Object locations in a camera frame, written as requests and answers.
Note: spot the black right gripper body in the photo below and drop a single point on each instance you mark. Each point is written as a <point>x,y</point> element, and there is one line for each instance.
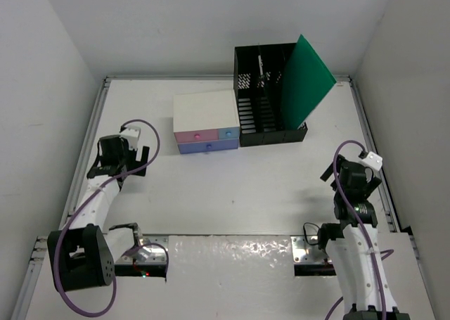
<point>368,185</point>

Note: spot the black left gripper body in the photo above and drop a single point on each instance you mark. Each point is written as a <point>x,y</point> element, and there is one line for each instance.
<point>128,157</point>

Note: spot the pink drawer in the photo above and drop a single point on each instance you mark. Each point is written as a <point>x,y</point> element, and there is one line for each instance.
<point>197,136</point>

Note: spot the purple bottom drawer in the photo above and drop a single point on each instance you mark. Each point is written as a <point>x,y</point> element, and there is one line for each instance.
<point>208,146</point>

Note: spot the light blue small drawer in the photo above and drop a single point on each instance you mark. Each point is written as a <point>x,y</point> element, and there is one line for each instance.
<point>229,133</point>

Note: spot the green folder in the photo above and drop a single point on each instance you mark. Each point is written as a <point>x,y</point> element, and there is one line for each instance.
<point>305,83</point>

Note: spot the black board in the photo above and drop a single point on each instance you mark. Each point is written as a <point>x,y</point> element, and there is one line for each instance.
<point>268,106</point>

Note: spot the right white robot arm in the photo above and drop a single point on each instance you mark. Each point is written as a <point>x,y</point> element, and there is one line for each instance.
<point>352,242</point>

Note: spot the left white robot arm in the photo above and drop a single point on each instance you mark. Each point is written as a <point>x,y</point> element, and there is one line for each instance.
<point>81,255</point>

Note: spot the white drawer cabinet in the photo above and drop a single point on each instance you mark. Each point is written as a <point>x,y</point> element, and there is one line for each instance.
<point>204,110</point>

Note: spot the black mesh file organizer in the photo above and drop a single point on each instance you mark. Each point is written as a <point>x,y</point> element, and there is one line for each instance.
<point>248,93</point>

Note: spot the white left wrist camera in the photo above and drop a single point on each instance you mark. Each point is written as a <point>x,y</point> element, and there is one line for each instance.
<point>132,135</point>

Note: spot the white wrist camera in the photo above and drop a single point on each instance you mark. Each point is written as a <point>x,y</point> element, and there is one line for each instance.
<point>132,135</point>
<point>371,160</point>

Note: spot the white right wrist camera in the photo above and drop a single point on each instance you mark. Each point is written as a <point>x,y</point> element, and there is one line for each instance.
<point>371,160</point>

